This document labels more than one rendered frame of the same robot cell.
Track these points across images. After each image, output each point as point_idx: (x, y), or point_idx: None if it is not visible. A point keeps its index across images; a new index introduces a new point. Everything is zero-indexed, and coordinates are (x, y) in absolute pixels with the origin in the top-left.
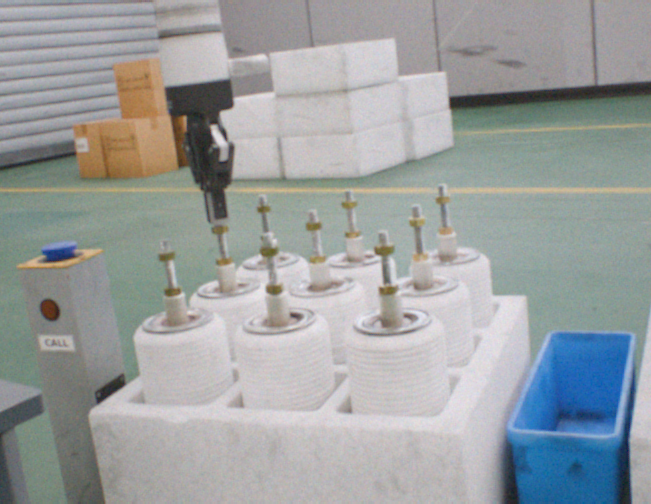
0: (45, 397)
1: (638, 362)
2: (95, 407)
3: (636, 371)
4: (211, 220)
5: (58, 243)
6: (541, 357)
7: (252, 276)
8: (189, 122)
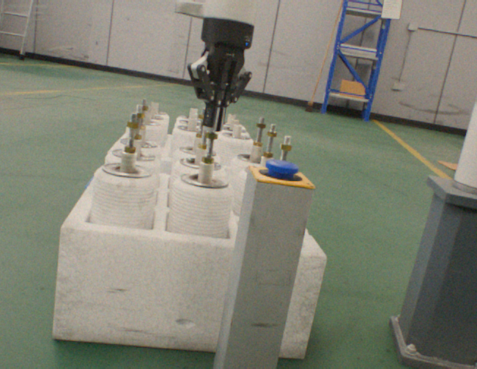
0: (288, 310)
1: (5, 212)
2: (320, 255)
3: (20, 214)
4: (222, 128)
5: (280, 162)
6: None
7: (156, 179)
8: (222, 51)
